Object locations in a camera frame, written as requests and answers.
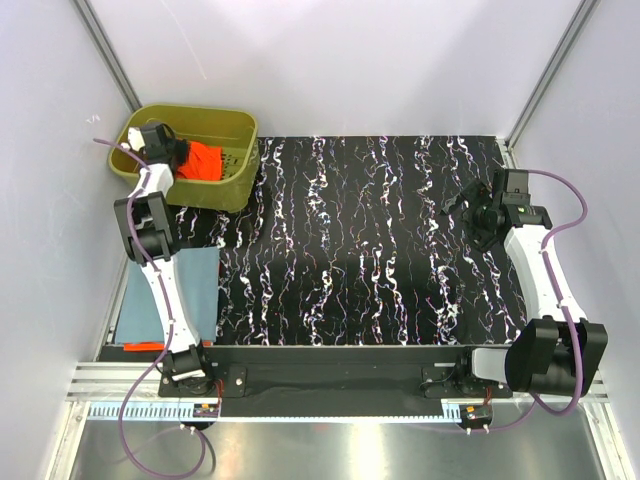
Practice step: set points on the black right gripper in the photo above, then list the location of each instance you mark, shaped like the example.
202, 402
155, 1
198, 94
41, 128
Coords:
476, 194

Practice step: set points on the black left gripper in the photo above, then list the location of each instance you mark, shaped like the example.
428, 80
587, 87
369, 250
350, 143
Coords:
181, 146

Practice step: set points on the orange t shirt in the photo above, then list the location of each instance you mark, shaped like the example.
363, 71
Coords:
198, 161

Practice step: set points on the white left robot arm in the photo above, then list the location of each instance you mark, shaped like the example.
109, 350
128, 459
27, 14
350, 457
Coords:
150, 240

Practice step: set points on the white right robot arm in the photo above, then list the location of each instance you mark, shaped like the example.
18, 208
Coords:
559, 350

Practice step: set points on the olive green plastic basket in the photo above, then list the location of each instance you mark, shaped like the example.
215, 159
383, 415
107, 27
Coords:
234, 132

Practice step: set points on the black marble pattern mat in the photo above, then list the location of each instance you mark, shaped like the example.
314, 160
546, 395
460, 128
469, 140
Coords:
343, 242

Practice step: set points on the folded grey-blue t shirt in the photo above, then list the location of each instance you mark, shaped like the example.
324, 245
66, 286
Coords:
197, 272

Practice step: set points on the folded orange t shirt underneath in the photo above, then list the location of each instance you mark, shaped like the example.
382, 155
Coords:
144, 347

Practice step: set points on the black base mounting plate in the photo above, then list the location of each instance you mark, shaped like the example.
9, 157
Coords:
326, 383

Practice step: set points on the left aluminium frame post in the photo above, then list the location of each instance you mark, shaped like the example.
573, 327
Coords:
105, 49

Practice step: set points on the aluminium frame post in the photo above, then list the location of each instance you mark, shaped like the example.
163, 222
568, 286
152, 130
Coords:
577, 23
105, 49

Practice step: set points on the right aluminium frame post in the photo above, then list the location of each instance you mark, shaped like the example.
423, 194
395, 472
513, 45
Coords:
577, 23

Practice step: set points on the aluminium front rail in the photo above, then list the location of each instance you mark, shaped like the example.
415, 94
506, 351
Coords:
117, 377

